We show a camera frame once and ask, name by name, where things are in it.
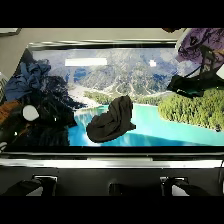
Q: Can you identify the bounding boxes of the dark grey garment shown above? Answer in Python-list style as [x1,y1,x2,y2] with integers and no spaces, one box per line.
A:
[85,95,137,144]

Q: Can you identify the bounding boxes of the black garment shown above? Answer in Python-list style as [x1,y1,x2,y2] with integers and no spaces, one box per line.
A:
[33,75,86,129]

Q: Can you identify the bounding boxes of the purple patterned garment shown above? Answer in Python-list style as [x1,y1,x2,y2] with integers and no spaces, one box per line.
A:
[175,28,224,80]

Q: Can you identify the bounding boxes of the blue garment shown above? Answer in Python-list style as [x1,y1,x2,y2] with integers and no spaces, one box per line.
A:
[3,59,53,103]

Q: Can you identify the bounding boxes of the silver frame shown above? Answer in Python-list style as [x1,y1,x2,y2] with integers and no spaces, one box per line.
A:
[0,151,224,197]

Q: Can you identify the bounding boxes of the brown garment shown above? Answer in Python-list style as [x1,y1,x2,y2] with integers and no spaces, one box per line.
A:
[0,99,24,126]

